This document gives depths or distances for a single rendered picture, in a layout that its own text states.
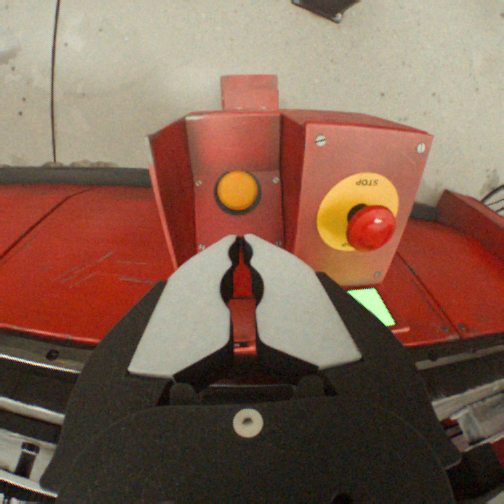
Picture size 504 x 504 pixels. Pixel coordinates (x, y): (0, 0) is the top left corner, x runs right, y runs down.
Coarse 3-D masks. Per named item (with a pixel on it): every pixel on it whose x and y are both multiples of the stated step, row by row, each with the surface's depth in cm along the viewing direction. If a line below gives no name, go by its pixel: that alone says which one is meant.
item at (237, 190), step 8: (224, 176) 22; (232, 176) 22; (240, 176) 22; (248, 176) 22; (224, 184) 22; (232, 184) 22; (240, 184) 22; (248, 184) 22; (224, 192) 22; (232, 192) 22; (240, 192) 22; (248, 192) 22; (256, 192) 23; (224, 200) 22; (232, 200) 22; (240, 200) 22; (248, 200) 22; (232, 208) 22; (240, 208) 23
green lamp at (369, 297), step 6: (354, 294) 22; (360, 294) 22; (366, 294) 22; (372, 294) 22; (360, 300) 22; (366, 300) 22; (372, 300) 22; (378, 300) 22; (366, 306) 21; (372, 306) 21; (378, 306) 21; (384, 306) 21; (378, 312) 20; (384, 312) 20; (384, 318) 20; (390, 318) 20; (390, 324) 19
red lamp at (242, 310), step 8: (232, 304) 22; (240, 304) 22; (248, 304) 22; (232, 312) 21; (240, 312) 21; (248, 312) 21; (232, 320) 20; (240, 320) 20; (248, 320) 20; (240, 328) 20; (248, 328) 20; (240, 336) 19; (248, 336) 19
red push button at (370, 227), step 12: (360, 204) 18; (348, 216) 18; (360, 216) 16; (372, 216) 15; (384, 216) 15; (348, 228) 16; (360, 228) 16; (372, 228) 16; (384, 228) 16; (348, 240) 17; (360, 240) 16; (372, 240) 16; (384, 240) 17
